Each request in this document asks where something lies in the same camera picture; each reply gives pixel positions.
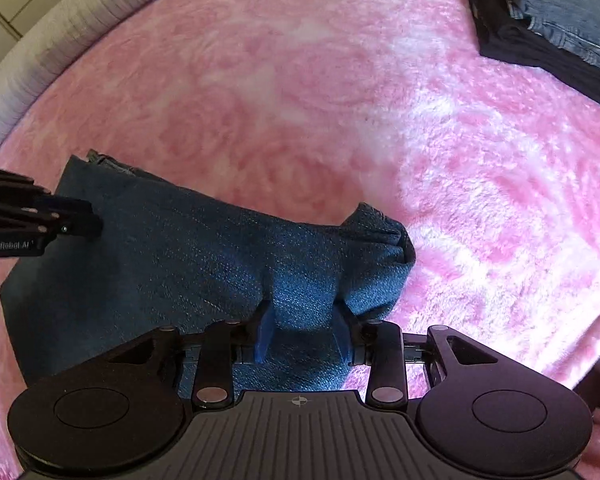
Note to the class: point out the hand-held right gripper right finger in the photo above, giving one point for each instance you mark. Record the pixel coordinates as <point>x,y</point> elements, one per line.
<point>339,337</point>

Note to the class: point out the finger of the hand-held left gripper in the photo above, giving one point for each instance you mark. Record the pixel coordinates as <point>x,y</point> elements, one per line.
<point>75,227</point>
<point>35,195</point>

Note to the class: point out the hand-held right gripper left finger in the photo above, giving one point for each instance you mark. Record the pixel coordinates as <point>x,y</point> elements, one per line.
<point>265,332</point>

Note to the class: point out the blue denim jeans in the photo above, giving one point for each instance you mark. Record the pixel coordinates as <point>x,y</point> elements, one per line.
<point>180,250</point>

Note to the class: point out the white padded bed edge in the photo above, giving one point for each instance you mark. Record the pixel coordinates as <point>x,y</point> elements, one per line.
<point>55,50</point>

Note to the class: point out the pink fluffy blanket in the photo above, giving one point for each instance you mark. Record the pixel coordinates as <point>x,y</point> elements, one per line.
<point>330,110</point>

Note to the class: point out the folded black garment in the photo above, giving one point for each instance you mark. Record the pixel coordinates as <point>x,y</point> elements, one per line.
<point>505,35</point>

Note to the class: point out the folded grey-blue jeans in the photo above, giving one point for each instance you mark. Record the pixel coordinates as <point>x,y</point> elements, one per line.
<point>570,5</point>

